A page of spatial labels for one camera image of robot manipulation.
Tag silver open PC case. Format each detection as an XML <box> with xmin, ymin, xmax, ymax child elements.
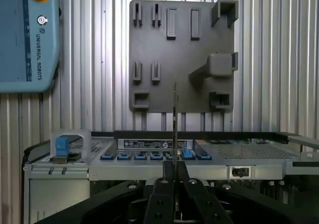
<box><xmin>23</xmin><ymin>128</ymin><xmax>319</xmax><ymax>224</ymax></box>

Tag black and white label sticker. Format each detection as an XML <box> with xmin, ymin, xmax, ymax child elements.
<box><xmin>117</xmin><ymin>138</ymin><xmax>193</xmax><ymax>150</ymax></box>

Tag perforated metal power supply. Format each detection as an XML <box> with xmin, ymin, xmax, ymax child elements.
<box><xmin>195</xmin><ymin>138</ymin><xmax>301</xmax><ymax>160</ymax></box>

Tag grey plastic parts rack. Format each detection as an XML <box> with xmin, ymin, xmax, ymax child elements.
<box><xmin>129</xmin><ymin>0</ymin><xmax>239</xmax><ymax>113</ymax></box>

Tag blue Universal Robots teach pendant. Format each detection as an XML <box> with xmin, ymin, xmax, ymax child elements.
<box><xmin>0</xmin><ymin>0</ymin><xmax>62</xmax><ymax>94</ymax></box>

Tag black case lock switch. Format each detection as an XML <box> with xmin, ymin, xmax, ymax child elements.
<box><xmin>231</xmin><ymin>167</ymin><xmax>250</xmax><ymax>179</ymax></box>

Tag blue latch in bracket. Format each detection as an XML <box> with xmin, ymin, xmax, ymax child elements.
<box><xmin>50</xmin><ymin>128</ymin><xmax>92</xmax><ymax>164</ymax></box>

